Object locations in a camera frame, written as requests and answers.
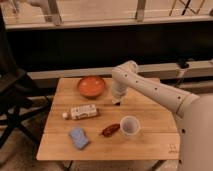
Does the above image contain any clear plastic cup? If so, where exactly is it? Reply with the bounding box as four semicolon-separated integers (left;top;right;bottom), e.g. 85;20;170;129
120;116;141;137

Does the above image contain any metal window railing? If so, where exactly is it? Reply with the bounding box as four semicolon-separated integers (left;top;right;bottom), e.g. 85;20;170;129
0;0;213;30

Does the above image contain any orange bowl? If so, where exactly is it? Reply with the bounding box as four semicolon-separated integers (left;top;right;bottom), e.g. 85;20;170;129
77;76;106;98

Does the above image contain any wooden folding table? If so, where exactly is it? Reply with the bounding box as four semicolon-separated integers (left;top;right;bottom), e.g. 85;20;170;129
37;78;179;161

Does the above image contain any blue sponge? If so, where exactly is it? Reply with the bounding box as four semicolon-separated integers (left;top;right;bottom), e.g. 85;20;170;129
69;127;89;150

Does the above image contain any black office chair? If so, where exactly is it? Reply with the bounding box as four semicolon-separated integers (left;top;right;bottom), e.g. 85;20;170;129
0;9;51;149

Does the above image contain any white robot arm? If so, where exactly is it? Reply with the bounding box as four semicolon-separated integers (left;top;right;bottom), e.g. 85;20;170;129
111;61;213;171

